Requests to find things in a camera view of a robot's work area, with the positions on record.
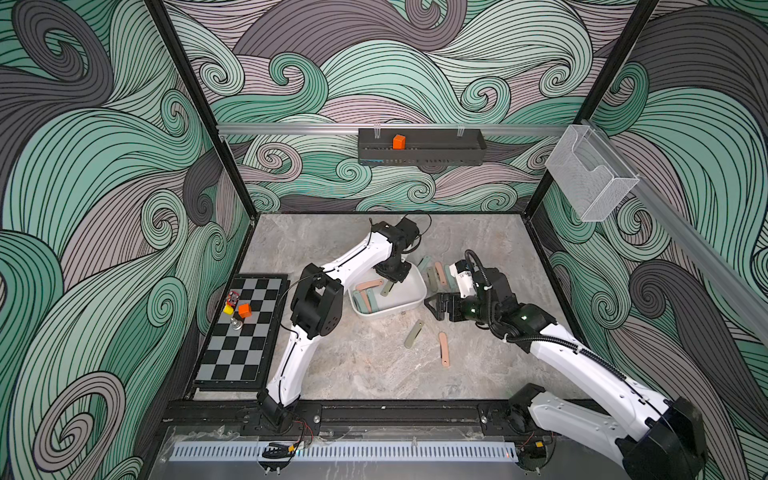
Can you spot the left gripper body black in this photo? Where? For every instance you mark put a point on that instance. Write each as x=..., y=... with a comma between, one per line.
x=395, y=271

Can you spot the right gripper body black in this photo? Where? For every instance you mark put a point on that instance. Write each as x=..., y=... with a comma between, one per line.
x=467, y=308

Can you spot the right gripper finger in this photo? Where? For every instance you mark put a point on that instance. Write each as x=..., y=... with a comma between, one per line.
x=434, y=300
x=438, y=312

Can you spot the pink folding knife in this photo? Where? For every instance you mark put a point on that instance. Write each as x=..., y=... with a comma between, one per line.
x=439, y=269
x=369, y=284

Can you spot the mint knife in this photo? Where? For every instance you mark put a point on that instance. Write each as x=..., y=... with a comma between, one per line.
x=424, y=263

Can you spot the white storage box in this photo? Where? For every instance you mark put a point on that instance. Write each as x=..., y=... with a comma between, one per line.
x=404, y=296

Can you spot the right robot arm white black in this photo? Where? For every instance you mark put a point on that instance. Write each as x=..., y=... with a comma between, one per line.
x=649, y=435

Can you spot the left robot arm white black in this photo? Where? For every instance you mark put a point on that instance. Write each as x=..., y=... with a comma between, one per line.
x=317, y=307

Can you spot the pink folding knife top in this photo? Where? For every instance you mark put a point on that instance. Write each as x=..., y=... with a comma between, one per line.
x=369, y=284

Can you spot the orange cube on shelf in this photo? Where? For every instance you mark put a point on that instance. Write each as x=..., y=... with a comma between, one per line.
x=399, y=142

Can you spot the small colourful toy blocks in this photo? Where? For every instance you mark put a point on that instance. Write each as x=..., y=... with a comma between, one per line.
x=237, y=312

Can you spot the checkerboard mat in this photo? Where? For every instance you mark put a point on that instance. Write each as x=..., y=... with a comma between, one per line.
x=239, y=360

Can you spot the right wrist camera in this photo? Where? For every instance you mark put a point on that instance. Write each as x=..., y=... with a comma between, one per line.
x=470, y=275

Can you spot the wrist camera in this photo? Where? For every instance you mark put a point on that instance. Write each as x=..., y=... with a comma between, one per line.
x=412, y=232
x=470, y=275

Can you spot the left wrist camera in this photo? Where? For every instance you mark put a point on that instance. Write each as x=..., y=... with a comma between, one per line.
x=412, y=232

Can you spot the black wall shelf tray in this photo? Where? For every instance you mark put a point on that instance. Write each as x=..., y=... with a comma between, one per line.
x=424, y=148

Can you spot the aluminium rail back wall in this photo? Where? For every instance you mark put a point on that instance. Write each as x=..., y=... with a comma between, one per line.
x=306, y=128

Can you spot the aluminium rail wall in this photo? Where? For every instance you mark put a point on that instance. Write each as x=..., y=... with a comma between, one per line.
x=745, y=302
x=306, y=128

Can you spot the clear plastic wall bin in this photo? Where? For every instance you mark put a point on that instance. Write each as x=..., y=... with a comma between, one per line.
x=590, y=172

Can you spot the aluminium rail right wall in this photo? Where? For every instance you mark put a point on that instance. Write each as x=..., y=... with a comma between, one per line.
x=745, y=302

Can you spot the white slotted cable duct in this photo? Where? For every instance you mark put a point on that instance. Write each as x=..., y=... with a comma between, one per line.
x=352, y=451

